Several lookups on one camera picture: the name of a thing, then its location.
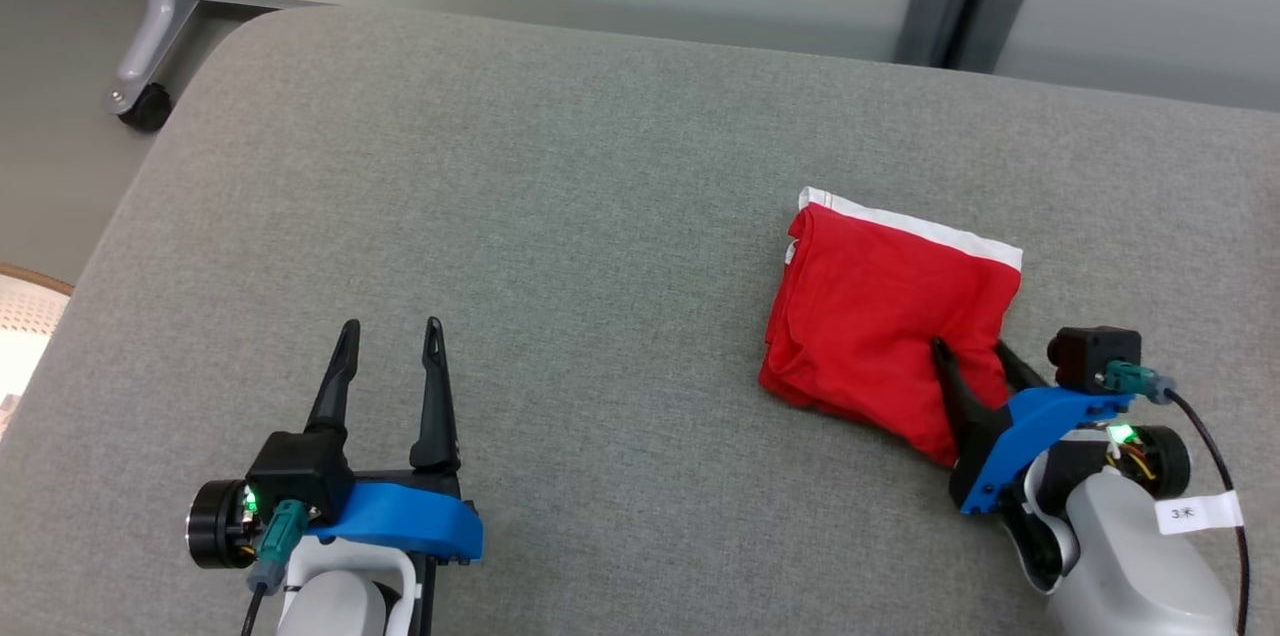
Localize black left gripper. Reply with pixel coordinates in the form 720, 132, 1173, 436
185, 317, 468, 569

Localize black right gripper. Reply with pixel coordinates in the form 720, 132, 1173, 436
930, 337, 1192, 583

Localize red shorts with white band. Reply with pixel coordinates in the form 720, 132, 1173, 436
757, 186, 1024, 469

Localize white basket with wooden rim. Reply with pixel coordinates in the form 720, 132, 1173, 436
0, 261, 77, 443

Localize grey partition end leg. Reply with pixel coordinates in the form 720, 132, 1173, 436
105, 0, 201, 133

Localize teal right camera connector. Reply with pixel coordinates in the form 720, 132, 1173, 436
1103, 361, 1177, 406

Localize teal camera connector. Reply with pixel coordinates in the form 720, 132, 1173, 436
247, 499, 310, 598
1103, 361, 1177, 406

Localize teal left camera connector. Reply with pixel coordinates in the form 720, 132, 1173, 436
247, 499, 310, 598

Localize black right camera cable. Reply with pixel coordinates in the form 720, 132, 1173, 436
1160, 386, 1254, 636

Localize white cable label tag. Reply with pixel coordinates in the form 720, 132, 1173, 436
1155, 491, 1247, 537

